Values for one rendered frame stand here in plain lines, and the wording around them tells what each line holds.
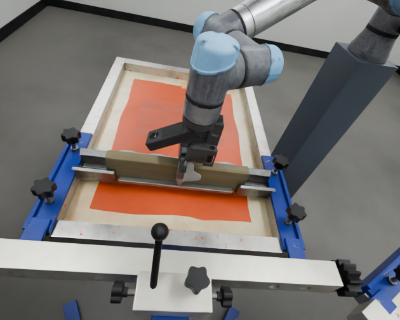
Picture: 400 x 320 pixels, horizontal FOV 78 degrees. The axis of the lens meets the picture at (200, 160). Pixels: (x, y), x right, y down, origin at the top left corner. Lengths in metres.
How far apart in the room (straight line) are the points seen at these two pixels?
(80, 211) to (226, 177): 0.36
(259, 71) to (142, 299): 0.43
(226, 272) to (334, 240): 1.66
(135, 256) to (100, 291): 1.08
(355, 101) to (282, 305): 1.17
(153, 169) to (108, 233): 0.18
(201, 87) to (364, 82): 0.87
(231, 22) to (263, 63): 0.14
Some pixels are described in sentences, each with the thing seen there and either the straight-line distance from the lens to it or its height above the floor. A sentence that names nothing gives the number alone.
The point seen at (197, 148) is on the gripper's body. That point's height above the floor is 1.15.
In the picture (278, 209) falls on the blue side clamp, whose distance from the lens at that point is 0.68.
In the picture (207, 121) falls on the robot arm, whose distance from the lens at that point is 0.48.
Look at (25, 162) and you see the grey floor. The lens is 2.15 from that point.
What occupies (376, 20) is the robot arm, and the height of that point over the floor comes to 1.32.
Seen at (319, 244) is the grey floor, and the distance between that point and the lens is 2.03.
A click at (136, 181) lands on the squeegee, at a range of 0.65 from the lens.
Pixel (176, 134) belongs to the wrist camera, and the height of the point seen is 1.17.
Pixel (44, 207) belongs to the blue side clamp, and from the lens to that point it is 0.63.
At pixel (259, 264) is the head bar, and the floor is 1.04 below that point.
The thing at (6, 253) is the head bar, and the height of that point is 1.04.
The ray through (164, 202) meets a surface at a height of 0.96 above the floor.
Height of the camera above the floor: 1.51
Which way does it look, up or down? 47 degrees down
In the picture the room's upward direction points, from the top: 15 degrees clockwise
